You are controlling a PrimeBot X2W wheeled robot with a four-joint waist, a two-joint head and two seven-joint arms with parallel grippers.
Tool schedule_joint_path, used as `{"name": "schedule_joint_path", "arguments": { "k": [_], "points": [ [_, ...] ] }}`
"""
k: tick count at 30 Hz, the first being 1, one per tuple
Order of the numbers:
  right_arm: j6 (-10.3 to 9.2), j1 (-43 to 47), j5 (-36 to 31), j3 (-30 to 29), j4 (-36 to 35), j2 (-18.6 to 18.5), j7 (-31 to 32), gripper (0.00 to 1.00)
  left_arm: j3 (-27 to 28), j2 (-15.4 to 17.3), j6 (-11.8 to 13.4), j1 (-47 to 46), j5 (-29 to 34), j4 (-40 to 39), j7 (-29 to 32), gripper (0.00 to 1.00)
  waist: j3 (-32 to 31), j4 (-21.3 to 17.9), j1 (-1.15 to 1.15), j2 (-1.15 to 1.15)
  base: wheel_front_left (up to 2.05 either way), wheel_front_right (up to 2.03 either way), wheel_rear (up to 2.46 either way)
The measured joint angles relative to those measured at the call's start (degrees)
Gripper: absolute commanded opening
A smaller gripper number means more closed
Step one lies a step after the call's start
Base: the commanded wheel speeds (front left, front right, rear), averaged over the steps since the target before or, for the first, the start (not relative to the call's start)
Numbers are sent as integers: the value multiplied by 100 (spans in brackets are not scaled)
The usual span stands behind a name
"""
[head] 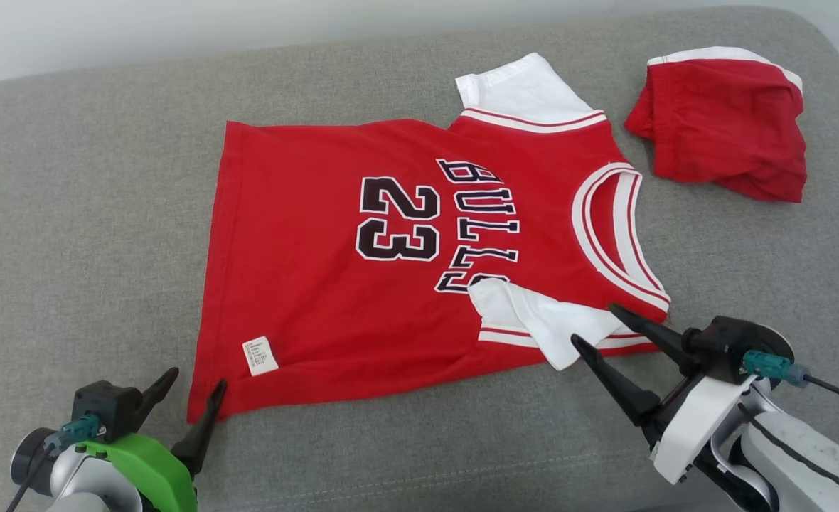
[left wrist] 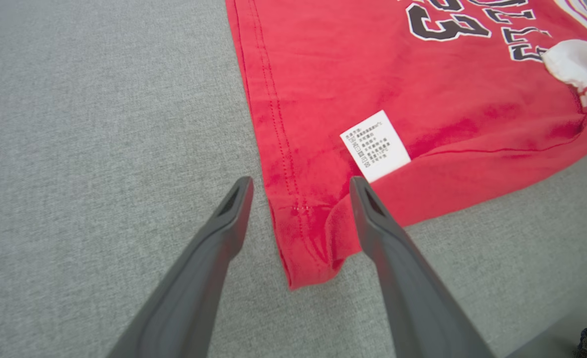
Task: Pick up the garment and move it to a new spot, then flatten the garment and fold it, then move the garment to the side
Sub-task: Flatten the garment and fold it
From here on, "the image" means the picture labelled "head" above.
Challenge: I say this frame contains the teal left camera connector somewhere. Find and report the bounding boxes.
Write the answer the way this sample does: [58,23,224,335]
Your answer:
[44,414,101,457]

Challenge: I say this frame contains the red basketball jersey number 23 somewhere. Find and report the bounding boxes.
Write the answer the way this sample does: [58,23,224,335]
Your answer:
[186,53,671,424]

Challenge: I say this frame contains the black left camera cable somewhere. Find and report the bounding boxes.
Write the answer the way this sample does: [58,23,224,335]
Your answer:
[6,444,55,512]

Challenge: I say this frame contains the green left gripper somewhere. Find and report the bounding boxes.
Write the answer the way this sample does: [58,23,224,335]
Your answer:
[78,367,228,512]

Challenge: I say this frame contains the teal camera connector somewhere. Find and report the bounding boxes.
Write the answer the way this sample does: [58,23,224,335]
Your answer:
[44,414,101,457]
[742,350,812,389]

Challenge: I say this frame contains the teal right camera connector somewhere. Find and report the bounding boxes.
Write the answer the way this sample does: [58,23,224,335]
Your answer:
[742,350,812,389]

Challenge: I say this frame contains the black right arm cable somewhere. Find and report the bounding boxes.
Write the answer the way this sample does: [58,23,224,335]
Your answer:
[736,402,839,506]

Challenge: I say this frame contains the grey fabric sofa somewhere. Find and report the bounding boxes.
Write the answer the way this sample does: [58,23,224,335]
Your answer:
[0,7,839,512]

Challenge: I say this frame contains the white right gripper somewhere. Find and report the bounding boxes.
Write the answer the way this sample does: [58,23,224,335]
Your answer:
[570,303,758,485]

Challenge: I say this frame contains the red shorts with white stripe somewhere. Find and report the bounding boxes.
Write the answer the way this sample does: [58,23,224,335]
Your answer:
[624,46,808,203]

